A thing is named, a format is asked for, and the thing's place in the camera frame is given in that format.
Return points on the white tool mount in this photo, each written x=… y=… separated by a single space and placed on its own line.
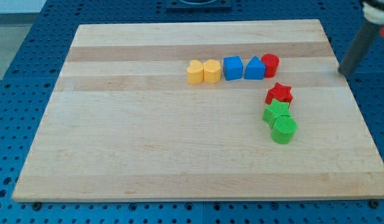
x=373 y=11

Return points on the grey pusher rod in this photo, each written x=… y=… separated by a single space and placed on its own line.
x=363 y=40

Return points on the blue triangle block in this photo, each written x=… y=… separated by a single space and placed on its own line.
x=255 y=69

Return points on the red cylinder block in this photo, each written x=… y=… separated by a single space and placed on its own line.
x=271 y=62

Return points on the red star block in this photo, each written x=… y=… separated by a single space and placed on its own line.
x=279 y=92

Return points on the green star block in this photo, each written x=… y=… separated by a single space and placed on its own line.
x=274 y=111

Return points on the green cylinder block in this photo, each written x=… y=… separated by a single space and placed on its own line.
x=283 y=130

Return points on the blue cube block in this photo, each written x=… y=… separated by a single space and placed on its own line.
x=232 y=68

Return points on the yellow hexagon block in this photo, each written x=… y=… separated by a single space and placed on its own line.
x=212 y=71

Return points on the yellow heart block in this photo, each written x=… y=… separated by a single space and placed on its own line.
x=195 y=72

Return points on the wooden board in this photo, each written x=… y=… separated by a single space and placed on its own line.
x=124 y=125

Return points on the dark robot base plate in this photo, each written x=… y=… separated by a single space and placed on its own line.
x=197 y=5

